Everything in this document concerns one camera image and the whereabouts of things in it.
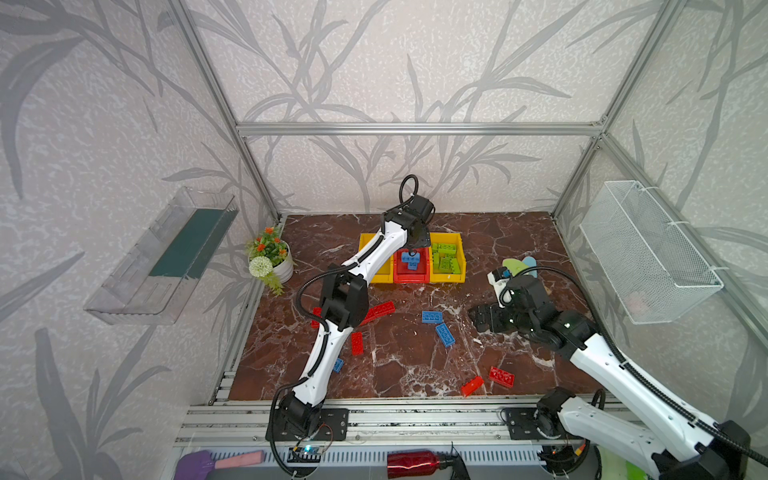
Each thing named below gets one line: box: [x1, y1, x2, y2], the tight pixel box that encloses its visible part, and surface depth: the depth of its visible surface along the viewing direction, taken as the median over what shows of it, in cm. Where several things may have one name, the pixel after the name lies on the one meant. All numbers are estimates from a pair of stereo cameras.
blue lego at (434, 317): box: [421, 310, 443, 324], surface depth 93 cm
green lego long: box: [433, 252, 461, 274], surface depth 104 cm
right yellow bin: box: [430, 232, 467, 283], surface depth 101 cm
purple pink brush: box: [174, 450, 264, 480], surface depth 69 cm
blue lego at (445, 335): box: [436, 323, 456, 348], surface depth 88 cm
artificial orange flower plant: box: [246, 227, 295, 296], surface depth 93 cm
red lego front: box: [461, 376, 484, 397], surface depth 80 cm
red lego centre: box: [360, 301, 397, 326], surface depth 96 cm
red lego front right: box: [489, 366, 515, 388], surface depth 82 cm
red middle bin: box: [393, 247, 430, 283], surface depth 101 cm
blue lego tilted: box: [402, 252, 420, 271], surface depth 104 cm
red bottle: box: [387, 450, 440, 478], surface depth 67 cm
